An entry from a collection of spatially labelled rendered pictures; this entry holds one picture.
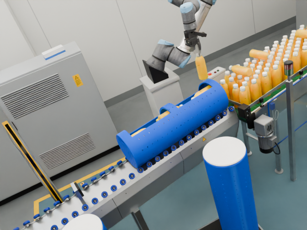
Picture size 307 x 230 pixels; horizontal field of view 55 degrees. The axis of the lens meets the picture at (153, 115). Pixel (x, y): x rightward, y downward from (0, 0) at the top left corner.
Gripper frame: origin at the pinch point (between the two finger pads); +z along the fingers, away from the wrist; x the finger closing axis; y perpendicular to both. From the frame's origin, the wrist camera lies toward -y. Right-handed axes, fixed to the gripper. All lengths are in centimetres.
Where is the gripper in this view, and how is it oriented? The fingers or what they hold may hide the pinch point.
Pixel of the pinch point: (198, 53)
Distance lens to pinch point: 225.1
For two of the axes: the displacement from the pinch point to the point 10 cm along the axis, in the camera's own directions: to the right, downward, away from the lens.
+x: 4.3, 3.8, -8.2
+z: 2.6, 8.1, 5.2
